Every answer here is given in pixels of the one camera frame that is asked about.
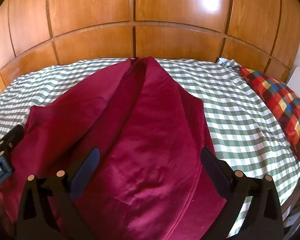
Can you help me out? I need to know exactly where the maroon garment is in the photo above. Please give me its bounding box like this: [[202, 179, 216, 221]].
[[0, 57, 228, 240]]

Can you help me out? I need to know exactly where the green white checked bed sheet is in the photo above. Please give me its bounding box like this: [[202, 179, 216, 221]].
[[0, 58, 300, 238]]

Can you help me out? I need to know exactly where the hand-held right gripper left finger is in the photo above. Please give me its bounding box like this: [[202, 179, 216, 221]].
[[16, 147, 100, 240]]

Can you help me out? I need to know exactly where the wooden panelled wardrobe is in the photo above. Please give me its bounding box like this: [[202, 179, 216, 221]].
[[0, 0, 300, 105]]

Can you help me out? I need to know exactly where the multicolour plaid pillow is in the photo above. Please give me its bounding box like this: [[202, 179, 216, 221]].
[[240, 66, 300, 164]]

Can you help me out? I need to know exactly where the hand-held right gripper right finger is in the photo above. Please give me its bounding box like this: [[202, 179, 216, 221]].
[[201, 146, 285, 240]]

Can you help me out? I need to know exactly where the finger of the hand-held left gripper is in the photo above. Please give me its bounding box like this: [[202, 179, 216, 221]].
[[0, 124, 24, 157]]

